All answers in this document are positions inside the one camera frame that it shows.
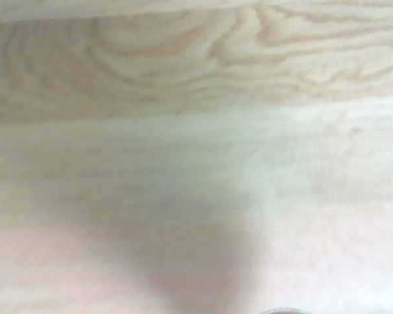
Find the seasoning jar with copper lid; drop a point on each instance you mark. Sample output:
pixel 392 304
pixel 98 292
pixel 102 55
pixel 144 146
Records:
pixel 281 311

